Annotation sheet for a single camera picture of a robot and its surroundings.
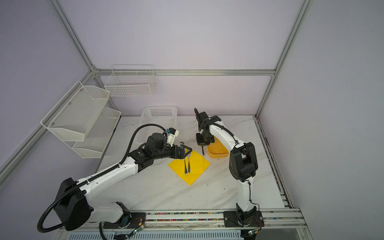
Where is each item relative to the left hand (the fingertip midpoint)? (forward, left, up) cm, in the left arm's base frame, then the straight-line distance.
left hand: (185, 150), depth 77 cm
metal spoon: (-1, +1, -21) cm, 21 cm away
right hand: (+11, -8, -9) cm, 16 cm away
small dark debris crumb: (+19, +4, -20) cm, 28 cm away
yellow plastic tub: (+12, -20, -18) cm, 30 cm away
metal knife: (+6, -10, -11) cm, 16 cm away
